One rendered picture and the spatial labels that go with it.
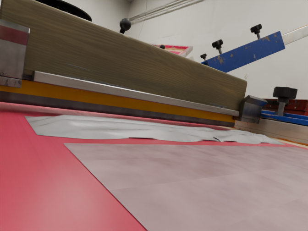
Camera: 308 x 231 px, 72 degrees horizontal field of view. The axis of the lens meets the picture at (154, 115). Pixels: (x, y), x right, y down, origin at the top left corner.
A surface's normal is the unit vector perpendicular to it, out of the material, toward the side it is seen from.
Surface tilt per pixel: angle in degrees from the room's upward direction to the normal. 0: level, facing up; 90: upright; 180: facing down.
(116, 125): 32
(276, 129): 90
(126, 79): 90
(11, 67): 90
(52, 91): 90
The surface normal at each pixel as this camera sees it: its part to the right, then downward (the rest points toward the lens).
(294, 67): -0.78, -0.10
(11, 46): 0.59, 0.16
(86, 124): 0.55, -0.74
